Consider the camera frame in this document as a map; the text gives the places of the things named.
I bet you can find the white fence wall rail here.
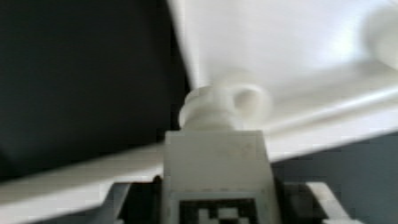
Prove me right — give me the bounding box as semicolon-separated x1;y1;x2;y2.
0;100;398;224

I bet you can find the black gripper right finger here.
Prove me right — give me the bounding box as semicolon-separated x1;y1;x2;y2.
275;180;362;224

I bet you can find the white square table top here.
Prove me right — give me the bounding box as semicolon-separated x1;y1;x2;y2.
165;0;398;134

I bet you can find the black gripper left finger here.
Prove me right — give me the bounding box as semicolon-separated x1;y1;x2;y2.
94;176;161;224

